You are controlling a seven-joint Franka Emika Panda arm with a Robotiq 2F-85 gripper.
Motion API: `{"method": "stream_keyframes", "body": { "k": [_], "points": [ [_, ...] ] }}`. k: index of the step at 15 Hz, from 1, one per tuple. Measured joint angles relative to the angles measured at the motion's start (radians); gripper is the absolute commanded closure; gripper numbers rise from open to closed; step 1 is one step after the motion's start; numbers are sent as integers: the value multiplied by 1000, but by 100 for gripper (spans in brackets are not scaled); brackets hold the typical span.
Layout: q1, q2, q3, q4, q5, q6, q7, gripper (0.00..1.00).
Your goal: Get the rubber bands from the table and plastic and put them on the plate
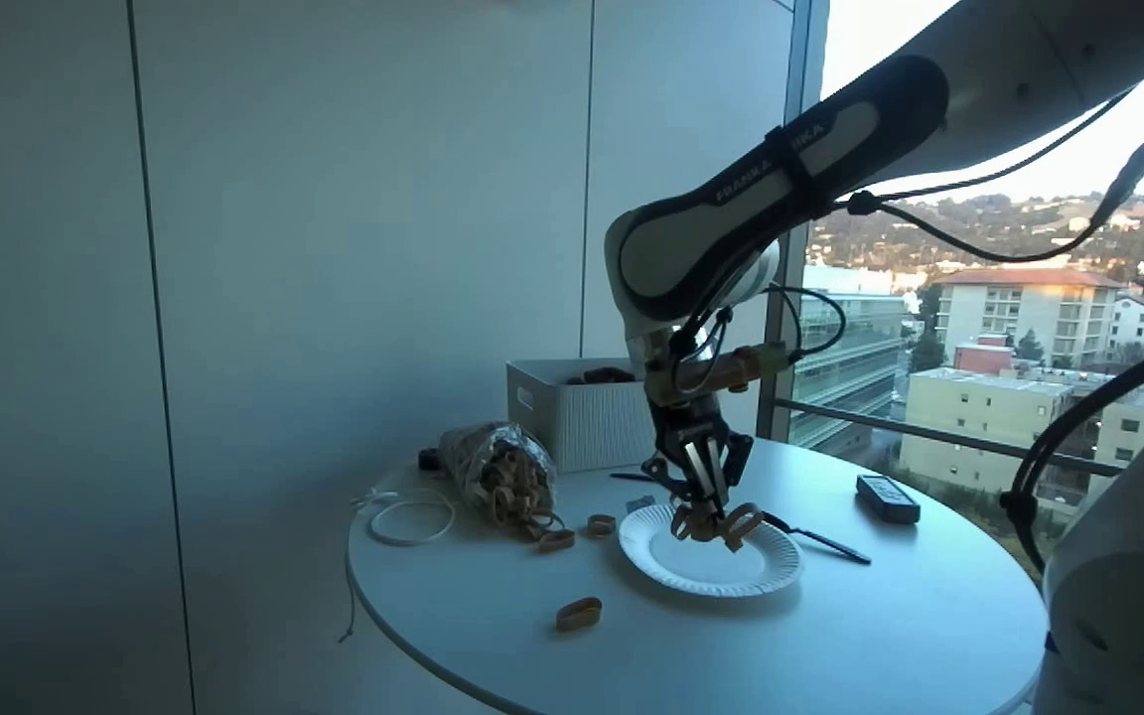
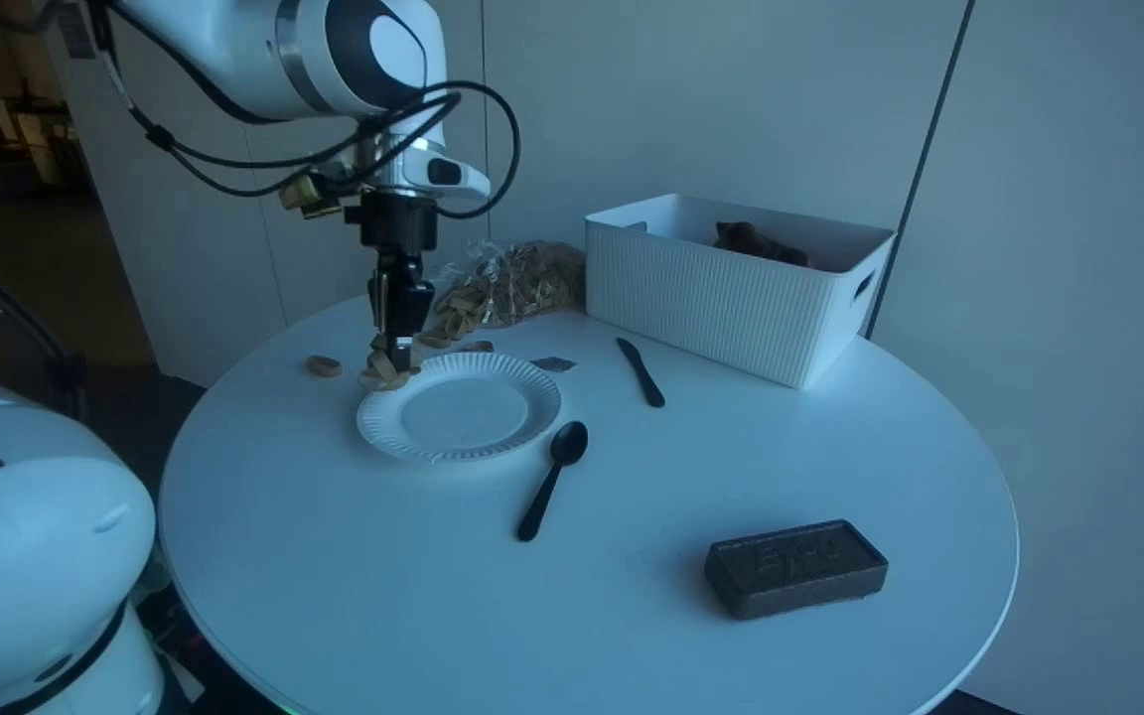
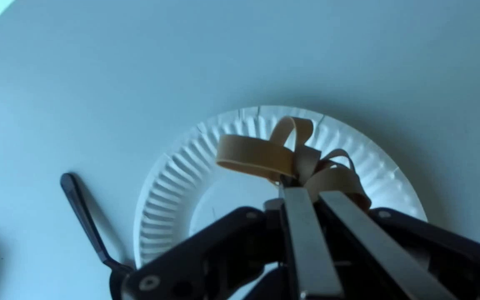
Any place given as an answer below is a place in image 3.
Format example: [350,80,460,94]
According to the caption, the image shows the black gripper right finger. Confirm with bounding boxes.
[311,190,480,300]

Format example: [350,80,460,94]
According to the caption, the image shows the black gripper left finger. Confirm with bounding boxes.
[108,185,345,300]

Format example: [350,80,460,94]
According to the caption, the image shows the white paper plate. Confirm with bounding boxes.
[131,105,430,270]

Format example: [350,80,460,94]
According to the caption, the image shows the black plastic spoon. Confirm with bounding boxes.
[60,172,136,280]

